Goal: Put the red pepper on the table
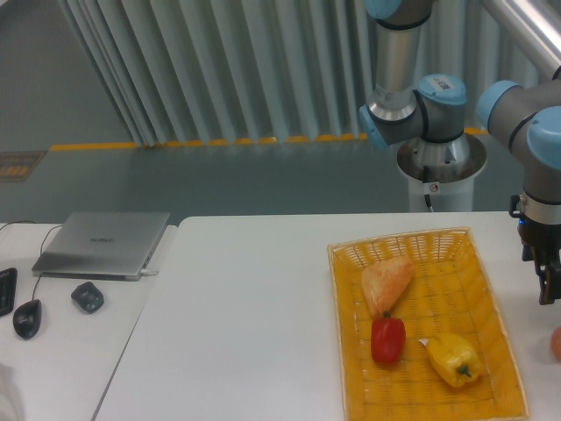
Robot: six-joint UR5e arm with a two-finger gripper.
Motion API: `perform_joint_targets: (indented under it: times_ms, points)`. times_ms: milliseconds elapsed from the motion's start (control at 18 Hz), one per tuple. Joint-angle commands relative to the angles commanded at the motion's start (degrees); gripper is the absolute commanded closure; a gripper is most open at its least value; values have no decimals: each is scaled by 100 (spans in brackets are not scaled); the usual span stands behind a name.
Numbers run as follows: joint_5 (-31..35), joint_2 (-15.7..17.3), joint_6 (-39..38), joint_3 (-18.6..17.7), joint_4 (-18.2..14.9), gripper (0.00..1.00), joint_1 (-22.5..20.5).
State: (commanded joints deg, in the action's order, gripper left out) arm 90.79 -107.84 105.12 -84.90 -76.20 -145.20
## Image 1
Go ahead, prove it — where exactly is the silver closed laptop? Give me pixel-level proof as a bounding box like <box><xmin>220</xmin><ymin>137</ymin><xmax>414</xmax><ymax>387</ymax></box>
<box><xmin>32</xmin><ymin>212</ymin><xmax>170</xmax><ymax>281</ymax></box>

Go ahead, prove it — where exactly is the black power adapter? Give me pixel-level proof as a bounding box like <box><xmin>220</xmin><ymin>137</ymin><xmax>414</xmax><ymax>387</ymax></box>
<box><xmin>71</xmin><ymin>282</ymin><xmax>104</xmax><ymax>314</ymax></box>

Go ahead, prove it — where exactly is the triangular bread slice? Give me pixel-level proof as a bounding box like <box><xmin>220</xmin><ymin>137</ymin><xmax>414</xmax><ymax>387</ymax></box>
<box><xmin>361</xmin><ymin>255</ymin><xmax>415</xmax><ymax>319</ymax></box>

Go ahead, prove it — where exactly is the red bell pepper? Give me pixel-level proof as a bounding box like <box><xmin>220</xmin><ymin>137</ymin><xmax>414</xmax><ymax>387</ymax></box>
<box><xmin>371</xmin><ymin>311</ymin><xmax>406</xmax><ymax>364</ymax></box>

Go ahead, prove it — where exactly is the yellow bell pepper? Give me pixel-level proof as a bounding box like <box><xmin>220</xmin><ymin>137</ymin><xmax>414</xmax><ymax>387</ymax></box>
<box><xmin>426</xmin><ymin>332</ymin><xmax>484</xmax><ymax>388</ymax></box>

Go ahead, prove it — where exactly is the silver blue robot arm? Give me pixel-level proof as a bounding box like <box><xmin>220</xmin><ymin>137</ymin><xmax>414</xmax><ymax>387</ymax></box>
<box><xmin>359</xmin><ymin>1</ymin><xmax>560</xmax><ymax>305</ymax></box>

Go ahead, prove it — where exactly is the black pedestal cable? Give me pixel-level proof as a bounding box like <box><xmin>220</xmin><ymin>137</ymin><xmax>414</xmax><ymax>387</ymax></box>
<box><xmin>422</xmin><ymin>165</ymin><xmax>435</xmax><ymax>212</ymax></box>

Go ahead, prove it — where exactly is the orange round fruit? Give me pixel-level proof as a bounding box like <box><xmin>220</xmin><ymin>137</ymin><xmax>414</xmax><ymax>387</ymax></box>
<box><xmin>550</xmin><ymin>327</ymin><xmax>561</xmax><ymax>361</ymax></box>

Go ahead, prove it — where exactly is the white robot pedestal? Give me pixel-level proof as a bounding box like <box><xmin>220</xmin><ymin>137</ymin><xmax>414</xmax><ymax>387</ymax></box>
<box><xmin>397</xmin><ymin>134</ymin><xmax>486</xmax><ymax>212</ymax></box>

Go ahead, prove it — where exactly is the black keyboard edge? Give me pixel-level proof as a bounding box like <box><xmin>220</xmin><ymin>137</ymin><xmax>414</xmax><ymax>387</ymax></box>
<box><xmin>0</xmin><ymin>268</ymin><xmax>18</xmax><ymax>317</ymax></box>

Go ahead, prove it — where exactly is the yellow woven basket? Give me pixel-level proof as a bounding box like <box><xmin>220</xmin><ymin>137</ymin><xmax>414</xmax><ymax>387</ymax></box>
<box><xmin>328</xmin><ymin>227</ymin><xmax>529</xmax><ymax>420</ymax></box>

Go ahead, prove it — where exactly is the black computer mouse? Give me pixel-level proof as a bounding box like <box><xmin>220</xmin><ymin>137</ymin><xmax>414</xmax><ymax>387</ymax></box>
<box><xmin>12</xmin><ymin>299</ymin><xmax>42</xmax><ymax>340</ymax></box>

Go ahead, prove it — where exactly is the black mouse cable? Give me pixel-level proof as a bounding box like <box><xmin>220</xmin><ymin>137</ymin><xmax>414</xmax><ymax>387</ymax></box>
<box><xmin>0</xmin><ymin>220</ymin><xmax>64</xmax><ymax>303</ymax></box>

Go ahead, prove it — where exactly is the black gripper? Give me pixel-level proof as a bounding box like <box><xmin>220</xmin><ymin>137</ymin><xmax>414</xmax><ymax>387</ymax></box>
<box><xmin>508</xmin><ymin>194</ymin><xmax>560</xmax><ymax>304</ymax></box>

